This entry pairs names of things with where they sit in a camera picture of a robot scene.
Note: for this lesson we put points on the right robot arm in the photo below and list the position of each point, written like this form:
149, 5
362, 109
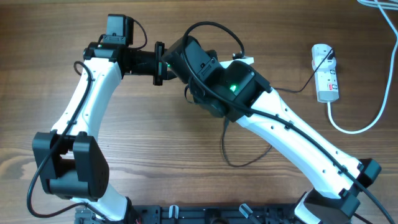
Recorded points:
235, 91

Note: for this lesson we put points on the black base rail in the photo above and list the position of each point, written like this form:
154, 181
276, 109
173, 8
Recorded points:
154, 214

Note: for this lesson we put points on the white power strip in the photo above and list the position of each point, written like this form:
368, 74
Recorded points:
324, 66

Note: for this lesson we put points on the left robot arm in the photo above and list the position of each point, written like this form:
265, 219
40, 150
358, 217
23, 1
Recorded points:
69, 161

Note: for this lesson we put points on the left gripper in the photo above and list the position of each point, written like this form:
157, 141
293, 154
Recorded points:
160, 72

